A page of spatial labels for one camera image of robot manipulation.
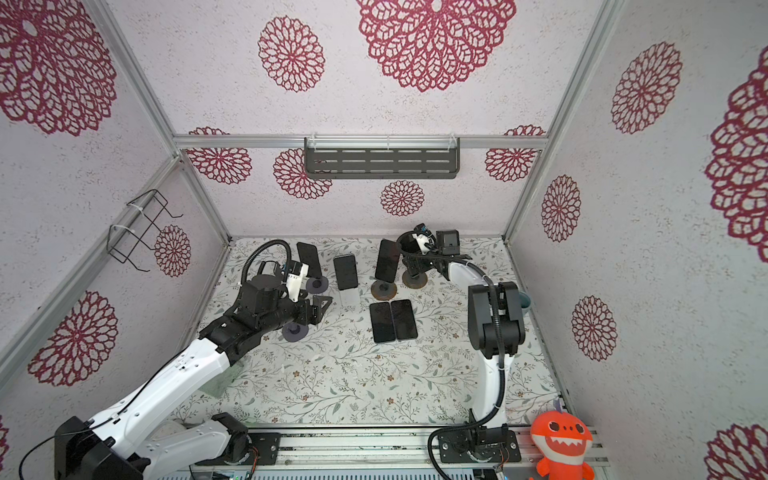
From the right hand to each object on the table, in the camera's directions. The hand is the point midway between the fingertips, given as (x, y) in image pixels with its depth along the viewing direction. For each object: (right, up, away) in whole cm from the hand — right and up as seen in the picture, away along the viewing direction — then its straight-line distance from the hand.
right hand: (418, 249), depth 102 cm
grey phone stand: (-39, -26, -9) cm, 48 cm away
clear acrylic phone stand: (-24, -17, +1) cm, 29 cm away
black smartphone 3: (-24, -7, -2) cm, 26 cm away
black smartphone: (-5, -23, -4) cm, 24 cm away
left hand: (-29, -15, -24) cm, 40 cm away
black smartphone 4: (-4, +2, -12) cm, 12 cm away
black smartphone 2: (-36, -2, -5) cm, 37 cm away
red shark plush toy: (+29, -45, -34) cm, 63 cm away
